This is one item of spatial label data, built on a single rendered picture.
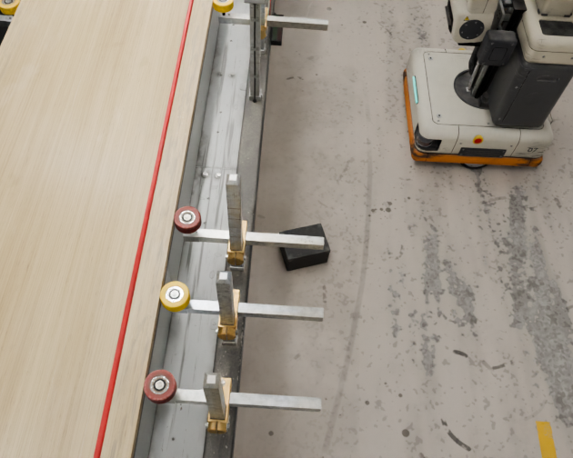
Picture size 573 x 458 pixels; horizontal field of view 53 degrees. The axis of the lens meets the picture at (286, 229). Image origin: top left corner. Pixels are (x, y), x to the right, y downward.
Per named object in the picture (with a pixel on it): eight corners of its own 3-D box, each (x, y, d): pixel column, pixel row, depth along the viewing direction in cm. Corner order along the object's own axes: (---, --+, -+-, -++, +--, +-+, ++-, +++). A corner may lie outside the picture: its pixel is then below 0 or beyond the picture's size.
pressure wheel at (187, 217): (186, 251, 177) (183, 232, 167) (172, 233, 180) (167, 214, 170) (208, 237, 180) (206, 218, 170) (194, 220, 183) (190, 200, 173)
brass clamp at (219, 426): (234, 383, 158) (233, 378, 154) (228, 434, 151) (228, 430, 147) (211, 382, 158) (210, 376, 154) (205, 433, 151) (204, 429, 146)
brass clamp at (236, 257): (248, 229, 184) (248, 220, 180) (245, 266, 177) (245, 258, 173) (229, 227, 184) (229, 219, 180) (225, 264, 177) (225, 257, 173)
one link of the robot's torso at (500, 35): (491, 34, 273) (511, -13, 252) (501, 76, 258) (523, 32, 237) (436, 30, 272) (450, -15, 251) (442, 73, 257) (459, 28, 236)
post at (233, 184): (243, 261, 188) (240, 172, 147) (242, 270, 186) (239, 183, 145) (232, 260, 188) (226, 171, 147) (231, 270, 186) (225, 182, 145)
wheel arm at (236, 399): (319, 401, 156) (321, 396, 153) (319, 413, 155) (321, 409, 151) (159, 391, 156) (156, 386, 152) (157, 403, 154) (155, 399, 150)
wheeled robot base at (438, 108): (517, 82, 330) (534, 48, 309) (538, 171, 297) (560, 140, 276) (399, 76, 329) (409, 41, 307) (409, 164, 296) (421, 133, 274)
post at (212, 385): (228, 423, 167) (220, 372, 126) (226, 435, 165) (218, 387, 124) (216, 422, 167) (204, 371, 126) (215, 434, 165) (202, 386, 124)
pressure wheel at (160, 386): (153, 415, 151) (146, 404, 141) (147, 386, 155) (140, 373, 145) (183, 406, 153) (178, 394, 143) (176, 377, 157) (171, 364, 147)
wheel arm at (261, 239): (322, 242, 183) (324, 235, 179) (322, 252, 181) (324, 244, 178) (185, 233, 182) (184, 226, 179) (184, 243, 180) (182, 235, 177)
